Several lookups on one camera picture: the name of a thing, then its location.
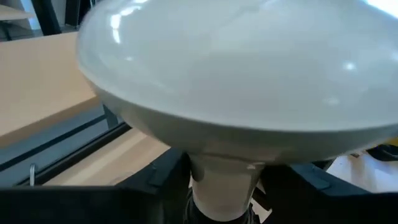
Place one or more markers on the white floodlight bulb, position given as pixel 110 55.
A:
pixel 236 71

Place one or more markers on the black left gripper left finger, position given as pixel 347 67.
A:
pixel 77 207

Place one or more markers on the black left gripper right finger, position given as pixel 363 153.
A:
pixel 335 208

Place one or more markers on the black table frame rail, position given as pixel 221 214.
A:
pixel 81 152

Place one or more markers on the black threaded lamp socket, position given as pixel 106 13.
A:
pixel 191 214

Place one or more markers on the light wood desk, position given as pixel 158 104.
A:
pixel 40 84

